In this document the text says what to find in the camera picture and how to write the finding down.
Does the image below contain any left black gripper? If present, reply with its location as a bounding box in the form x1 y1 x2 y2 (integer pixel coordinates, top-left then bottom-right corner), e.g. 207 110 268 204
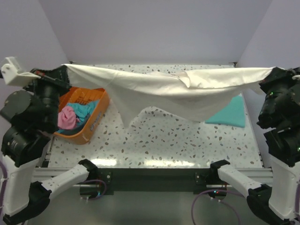
23 63 73 128

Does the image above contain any white t shirt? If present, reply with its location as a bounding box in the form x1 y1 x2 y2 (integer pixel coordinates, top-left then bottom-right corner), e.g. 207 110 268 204
67 64 272 126

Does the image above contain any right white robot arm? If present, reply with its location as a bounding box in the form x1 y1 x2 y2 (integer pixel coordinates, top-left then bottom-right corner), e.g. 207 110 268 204
205 67 300 225

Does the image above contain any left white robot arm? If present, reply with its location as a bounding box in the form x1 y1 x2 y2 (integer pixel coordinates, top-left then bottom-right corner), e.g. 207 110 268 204
0 65 98 225

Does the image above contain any pink t shirt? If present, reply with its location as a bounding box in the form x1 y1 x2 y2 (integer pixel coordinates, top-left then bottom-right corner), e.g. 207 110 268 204
58 106 79 130

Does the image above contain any teal t shirt in basket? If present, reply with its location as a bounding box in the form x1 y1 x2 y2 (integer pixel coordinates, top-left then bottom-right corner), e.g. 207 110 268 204
67 100 99 124

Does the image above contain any dark grey t shirt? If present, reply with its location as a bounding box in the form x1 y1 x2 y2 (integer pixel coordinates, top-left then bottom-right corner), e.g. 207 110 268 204
57 124 84 136

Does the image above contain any folded teal t shirt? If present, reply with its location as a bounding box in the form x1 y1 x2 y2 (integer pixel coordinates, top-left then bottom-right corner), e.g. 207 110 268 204
205 96 246 128

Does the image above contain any orange plastic basket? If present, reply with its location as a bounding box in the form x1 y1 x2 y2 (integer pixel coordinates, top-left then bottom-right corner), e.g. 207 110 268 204
54 87 110 145

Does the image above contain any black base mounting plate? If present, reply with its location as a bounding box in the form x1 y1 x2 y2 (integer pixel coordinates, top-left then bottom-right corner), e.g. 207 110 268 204
79 168 228 200

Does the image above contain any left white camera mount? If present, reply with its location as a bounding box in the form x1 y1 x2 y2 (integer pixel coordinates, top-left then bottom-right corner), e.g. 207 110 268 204
0 57 40 87

